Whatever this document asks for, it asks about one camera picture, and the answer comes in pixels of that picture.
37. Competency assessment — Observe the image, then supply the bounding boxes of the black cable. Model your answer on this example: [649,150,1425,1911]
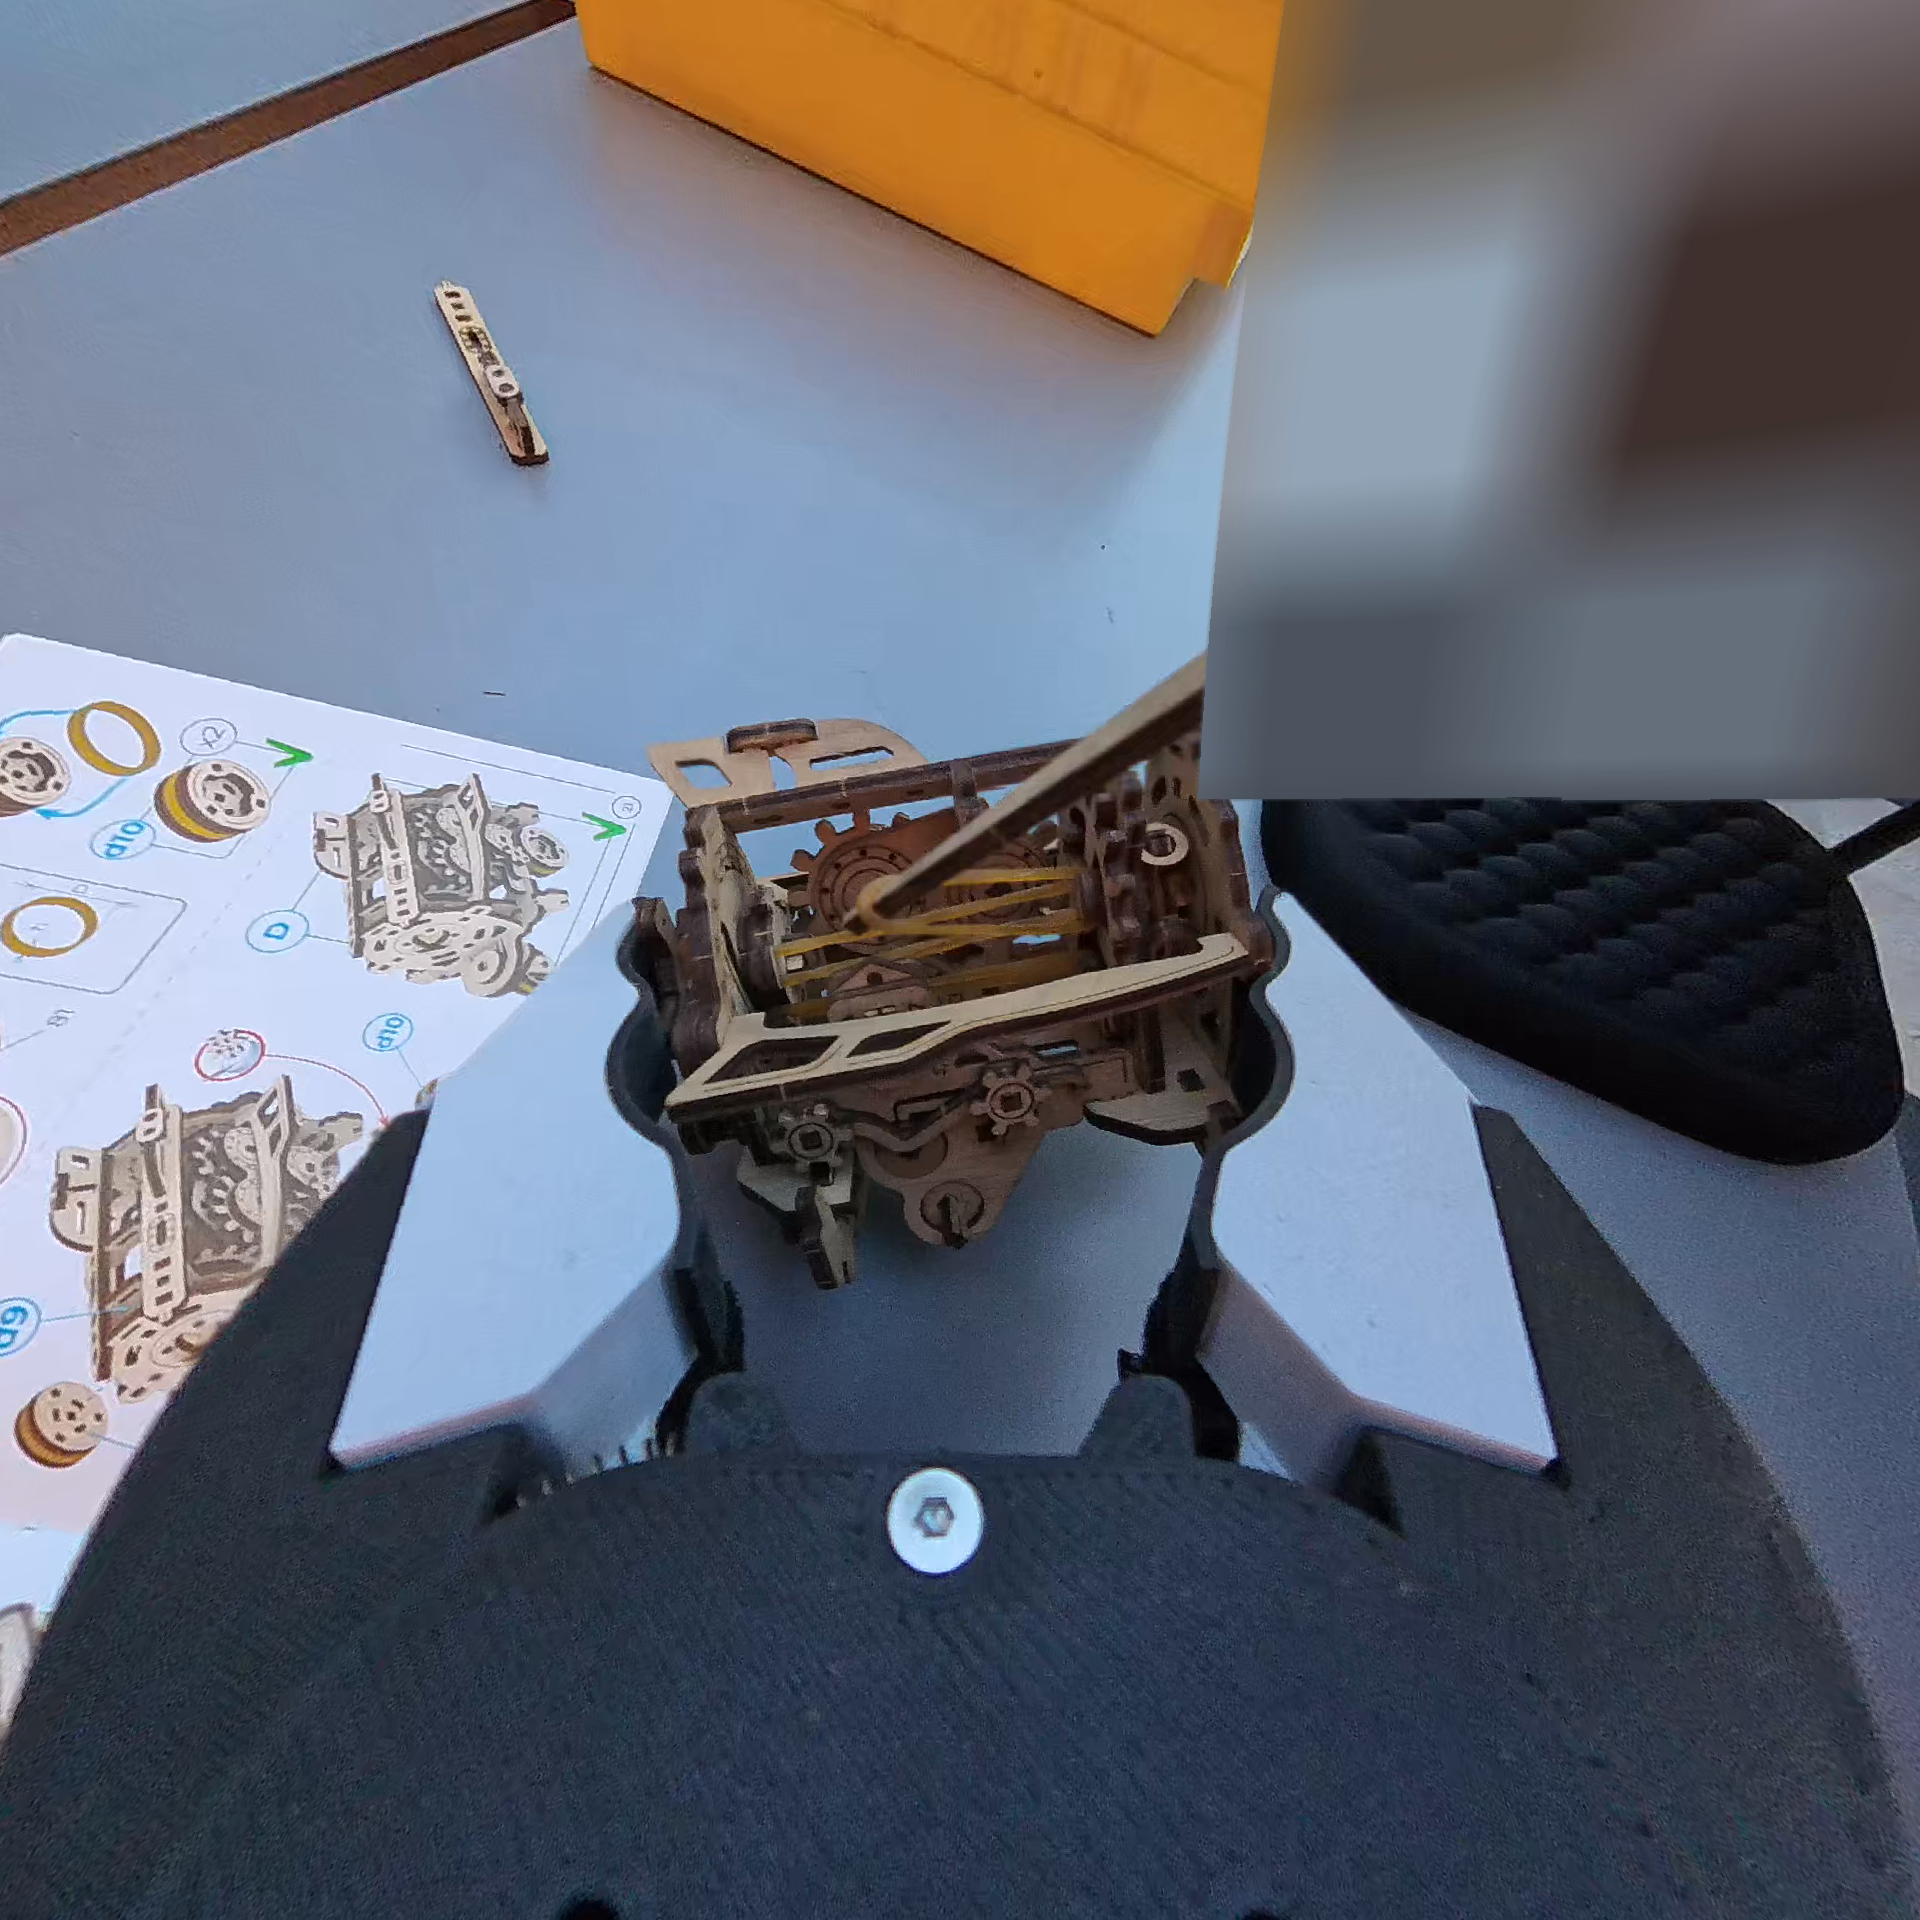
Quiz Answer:
[1818,798,1920,877]

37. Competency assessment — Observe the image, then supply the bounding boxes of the printed instruction sheet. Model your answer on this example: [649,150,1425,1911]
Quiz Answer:
[0,631,677,1626]

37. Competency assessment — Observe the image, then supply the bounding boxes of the wooden gear model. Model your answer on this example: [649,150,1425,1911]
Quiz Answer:
[630,716,1278,1295]

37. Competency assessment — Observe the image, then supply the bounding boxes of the small wooden strip part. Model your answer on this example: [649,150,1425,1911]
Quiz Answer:
[432,279,551,470]

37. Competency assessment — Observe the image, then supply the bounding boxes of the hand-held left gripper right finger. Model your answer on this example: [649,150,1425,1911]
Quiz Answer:
[1121,884,1562,1485]

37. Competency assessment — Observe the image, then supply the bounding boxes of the yellow plastic box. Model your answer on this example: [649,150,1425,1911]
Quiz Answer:
[573,0,1288,339]

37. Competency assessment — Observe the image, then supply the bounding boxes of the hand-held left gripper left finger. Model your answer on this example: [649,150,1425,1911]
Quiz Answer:
[325,897,747,1485]

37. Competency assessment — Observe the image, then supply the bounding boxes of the thin wooden stick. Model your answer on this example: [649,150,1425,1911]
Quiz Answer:
[843,650,1211,937]

